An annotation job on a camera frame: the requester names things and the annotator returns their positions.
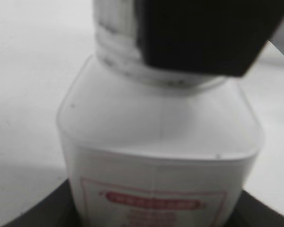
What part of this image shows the white yogurt drink bottle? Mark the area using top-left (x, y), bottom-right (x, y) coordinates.
top-left (56, 40), bottom-right (266, 227)

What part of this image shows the white screw cap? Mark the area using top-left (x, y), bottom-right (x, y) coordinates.
top-left (92, 0), bottom-right (227, 89)

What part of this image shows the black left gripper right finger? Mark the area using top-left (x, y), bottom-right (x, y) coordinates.
top-left (236, 191), bottom-right (284, 227)

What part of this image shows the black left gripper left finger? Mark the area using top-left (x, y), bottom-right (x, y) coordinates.
top-left (4, 179), bottom-right (82, 227)

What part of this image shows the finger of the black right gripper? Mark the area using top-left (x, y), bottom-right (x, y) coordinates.
top-left (138, 0), bottom-right (284, 77)

